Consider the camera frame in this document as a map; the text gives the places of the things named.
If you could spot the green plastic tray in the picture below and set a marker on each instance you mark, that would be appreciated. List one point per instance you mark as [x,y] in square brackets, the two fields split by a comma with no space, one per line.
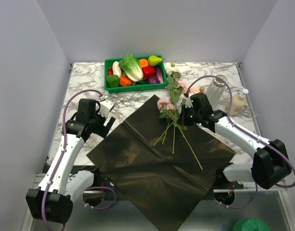
[137,87]

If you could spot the white ribbed vase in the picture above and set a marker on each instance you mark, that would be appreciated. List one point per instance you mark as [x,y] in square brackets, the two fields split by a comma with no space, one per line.
[216,89]

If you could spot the red bell pepper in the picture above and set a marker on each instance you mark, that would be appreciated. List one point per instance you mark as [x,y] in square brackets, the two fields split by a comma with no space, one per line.
[148,71]

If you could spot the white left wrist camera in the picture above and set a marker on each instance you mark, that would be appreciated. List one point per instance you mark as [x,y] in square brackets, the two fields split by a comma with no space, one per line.
[105,108]

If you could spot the white radish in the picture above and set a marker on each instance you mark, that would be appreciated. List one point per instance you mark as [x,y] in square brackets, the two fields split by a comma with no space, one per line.
[116,69]

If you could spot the purple eggplant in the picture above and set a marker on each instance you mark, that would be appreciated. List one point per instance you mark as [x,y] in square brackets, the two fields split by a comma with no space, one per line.
[159,74]

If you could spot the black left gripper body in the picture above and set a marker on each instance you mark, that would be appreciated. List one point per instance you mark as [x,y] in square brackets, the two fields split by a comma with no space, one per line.
[98,121]

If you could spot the orange bell pepper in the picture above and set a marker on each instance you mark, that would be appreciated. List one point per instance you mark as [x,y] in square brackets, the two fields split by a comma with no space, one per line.
[144,63]

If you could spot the white flower stem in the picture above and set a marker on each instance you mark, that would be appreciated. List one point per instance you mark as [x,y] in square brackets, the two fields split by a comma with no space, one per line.
[175,91]

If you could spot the green romaine lettuce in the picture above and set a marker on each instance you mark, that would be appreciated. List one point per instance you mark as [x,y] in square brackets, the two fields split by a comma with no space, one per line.
[131,67]

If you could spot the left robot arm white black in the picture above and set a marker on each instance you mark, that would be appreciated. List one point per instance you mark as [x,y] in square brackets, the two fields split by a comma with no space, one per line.
[55,195]

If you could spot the red tomato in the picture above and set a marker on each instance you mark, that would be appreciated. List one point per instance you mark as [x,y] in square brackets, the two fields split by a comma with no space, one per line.
[110,72]

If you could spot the peach pink rose stem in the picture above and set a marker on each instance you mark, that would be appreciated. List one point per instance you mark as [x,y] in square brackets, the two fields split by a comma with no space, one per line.
[181,101]

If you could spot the black wrapping paper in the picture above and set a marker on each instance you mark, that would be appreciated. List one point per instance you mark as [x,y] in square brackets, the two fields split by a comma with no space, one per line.
[163,171]

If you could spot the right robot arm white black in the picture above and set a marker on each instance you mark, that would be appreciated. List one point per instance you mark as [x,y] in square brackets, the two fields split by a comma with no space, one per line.
[269,165]

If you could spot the yellow-green pear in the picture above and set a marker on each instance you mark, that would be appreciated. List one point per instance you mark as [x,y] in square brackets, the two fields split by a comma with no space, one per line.
[154,60]

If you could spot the green cloth bundle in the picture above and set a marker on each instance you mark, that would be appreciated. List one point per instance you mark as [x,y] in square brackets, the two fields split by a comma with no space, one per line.
[250,224]

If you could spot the purple cabbage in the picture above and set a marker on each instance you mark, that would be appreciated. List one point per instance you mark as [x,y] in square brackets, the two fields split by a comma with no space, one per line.
[153,80]

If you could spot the cream ribbon gold text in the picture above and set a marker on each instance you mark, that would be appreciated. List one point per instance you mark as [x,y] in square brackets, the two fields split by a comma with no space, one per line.
[91,142]

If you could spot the cream pump lotion bottle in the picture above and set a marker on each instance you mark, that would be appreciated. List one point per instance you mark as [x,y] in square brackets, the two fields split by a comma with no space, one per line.
[238,102]

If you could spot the green bell pepper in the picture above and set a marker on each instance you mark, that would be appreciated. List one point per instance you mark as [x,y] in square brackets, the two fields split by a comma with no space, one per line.
[113,81]

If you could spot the orange pumpkin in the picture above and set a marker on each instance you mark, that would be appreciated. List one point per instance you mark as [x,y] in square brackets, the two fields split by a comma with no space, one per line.
[125,81]

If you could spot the small pink rose stem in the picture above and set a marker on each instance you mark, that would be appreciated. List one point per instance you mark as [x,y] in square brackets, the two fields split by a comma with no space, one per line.
[165,103]

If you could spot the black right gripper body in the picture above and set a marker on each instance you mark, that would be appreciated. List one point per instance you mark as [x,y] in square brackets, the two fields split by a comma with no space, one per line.
[189,116]

